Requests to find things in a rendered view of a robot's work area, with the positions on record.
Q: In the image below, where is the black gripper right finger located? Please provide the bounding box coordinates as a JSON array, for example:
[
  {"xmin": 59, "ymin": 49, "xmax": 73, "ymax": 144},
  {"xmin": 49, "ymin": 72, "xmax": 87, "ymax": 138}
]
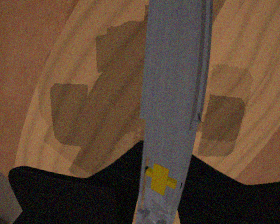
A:
[{"xmin": 177, "ymin": 155, "xmax": 280, "ymax": 224}]

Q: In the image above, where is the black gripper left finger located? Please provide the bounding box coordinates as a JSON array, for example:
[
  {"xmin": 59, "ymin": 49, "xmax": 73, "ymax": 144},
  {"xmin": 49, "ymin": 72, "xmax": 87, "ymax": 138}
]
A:
[{"xmin": 8, "ymin": 140, "xmax": 143, "ymax": 224}]

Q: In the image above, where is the light wood cutting board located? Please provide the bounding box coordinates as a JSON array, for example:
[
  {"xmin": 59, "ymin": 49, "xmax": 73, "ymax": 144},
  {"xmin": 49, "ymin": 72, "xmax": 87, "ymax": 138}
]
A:
[{"xmin": 14, "ymin": 0, "xmax": 280, "ymax": 179}]

